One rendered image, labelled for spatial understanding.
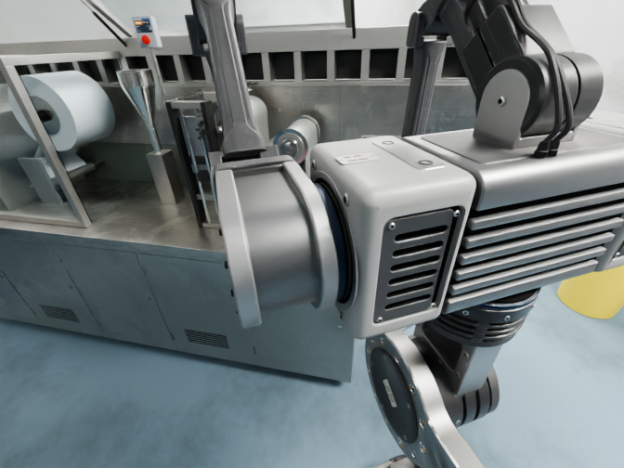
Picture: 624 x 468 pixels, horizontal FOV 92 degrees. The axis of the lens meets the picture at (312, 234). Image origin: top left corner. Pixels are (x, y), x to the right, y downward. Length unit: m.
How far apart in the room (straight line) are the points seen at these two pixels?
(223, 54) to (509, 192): 0.45
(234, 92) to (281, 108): 1.10
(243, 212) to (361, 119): 1.33
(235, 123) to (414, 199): 0.33
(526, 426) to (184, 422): 1.70
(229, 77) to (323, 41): 1.04
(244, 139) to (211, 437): 1.58
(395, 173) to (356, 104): 1.31
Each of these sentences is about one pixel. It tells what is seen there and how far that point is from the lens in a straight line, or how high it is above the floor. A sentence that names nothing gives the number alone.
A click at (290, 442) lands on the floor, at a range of 1.75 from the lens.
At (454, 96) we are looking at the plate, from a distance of 1.55.
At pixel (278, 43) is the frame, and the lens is 1.59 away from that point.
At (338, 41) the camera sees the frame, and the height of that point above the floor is 1.61.
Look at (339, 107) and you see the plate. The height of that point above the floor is 1.35.
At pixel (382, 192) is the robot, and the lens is 0.21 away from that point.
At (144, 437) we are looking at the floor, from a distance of 1.96.
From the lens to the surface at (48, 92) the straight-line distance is 1.72.
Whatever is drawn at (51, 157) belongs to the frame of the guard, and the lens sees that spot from 1.67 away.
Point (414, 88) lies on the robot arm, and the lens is 0.91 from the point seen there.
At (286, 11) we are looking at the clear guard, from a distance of 1.53.
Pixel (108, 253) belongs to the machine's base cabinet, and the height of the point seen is 0.79.
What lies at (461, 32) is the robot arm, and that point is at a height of 1.62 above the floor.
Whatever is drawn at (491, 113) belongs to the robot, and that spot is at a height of 1.55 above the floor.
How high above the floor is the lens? 1.61
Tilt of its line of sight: 33 degrees down
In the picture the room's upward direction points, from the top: 2 degrees counter-clockwise
